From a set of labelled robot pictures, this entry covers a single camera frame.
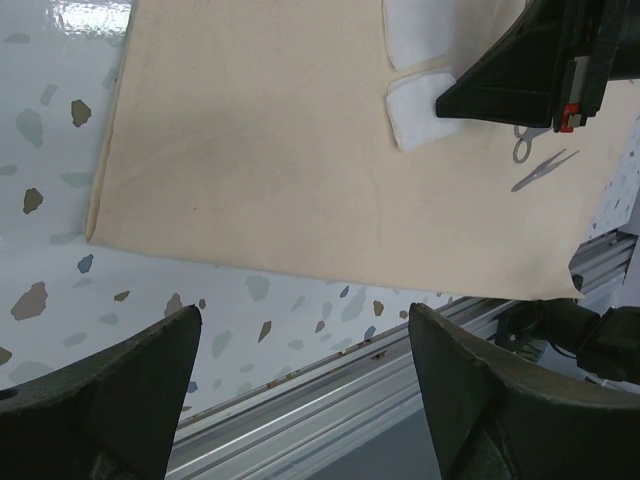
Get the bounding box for beige cloth mat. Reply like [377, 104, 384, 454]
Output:
[85, 1, 639, 300]

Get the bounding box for white gauze pad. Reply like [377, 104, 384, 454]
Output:
[385, 71, 464, 152]
[383, 0, 454, 71]

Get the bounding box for small steel scissors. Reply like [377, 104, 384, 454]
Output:
[512, 125, 535, 164]

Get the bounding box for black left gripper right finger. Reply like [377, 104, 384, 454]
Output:
[408, 303, 639, 479]

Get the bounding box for steel tweezers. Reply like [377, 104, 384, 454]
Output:
[511, 149, 579, 193]

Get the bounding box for aluminium rail frame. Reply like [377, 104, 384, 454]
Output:
[164, 219, 640, 480]

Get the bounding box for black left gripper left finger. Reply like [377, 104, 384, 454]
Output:
[1, 306, 202, 479]

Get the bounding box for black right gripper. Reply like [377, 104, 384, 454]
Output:
[435, 1, 639, 133]

